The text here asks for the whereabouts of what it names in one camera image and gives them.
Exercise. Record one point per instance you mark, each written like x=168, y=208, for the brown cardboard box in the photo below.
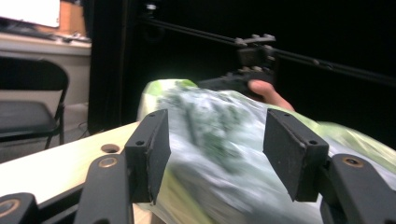
x=72, y=17

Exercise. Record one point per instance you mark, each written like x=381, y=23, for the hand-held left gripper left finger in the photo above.
x=149, y=155

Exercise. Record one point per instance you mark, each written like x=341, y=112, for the black folding chair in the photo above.
x=28, y=115

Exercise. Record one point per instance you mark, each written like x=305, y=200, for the black metal rail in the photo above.
x=327, y=66

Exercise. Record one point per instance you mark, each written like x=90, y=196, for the green-printed plastic trash bag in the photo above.
x=224, y=137

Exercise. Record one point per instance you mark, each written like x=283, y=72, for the white monitor screen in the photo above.
x=29, y=12

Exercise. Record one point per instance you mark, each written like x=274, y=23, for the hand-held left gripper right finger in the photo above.
x=292, y=149

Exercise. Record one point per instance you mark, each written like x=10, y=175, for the grey desk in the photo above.
x=37, y=45

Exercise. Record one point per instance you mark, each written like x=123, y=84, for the black curtain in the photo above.
x=193, y=46

